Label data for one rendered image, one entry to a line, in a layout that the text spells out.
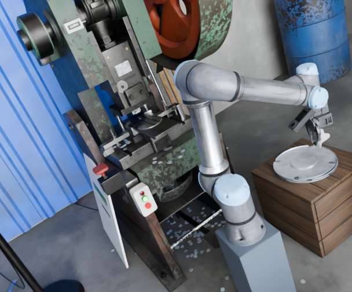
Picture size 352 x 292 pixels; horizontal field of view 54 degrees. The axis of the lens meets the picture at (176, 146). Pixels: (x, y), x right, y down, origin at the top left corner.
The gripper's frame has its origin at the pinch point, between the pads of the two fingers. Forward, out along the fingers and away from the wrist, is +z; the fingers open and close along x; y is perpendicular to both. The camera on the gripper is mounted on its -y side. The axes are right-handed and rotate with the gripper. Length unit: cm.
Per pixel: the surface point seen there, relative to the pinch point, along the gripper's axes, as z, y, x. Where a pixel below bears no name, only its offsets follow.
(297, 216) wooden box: 33.9, -14.8, 0.6
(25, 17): -87, -91, 34
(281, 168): 17.2, -10.9, 18.2
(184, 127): -13, -47, 40
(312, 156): 16.7, 5.3, 16.1
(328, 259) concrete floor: 54, -10, -11
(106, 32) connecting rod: -70, -65, 44
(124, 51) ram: -59, -60, 42
